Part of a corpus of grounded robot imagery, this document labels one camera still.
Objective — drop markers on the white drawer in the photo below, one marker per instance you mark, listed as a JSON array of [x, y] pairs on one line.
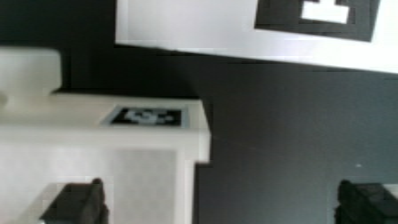
[[77, 137]]

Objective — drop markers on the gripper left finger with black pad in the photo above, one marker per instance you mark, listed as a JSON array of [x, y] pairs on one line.
[[79, 207]]

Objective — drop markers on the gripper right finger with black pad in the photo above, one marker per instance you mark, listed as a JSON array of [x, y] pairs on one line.
[[369, 203]]

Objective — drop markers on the white sheet with tags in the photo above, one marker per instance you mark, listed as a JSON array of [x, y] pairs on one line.
[[324, 32]]

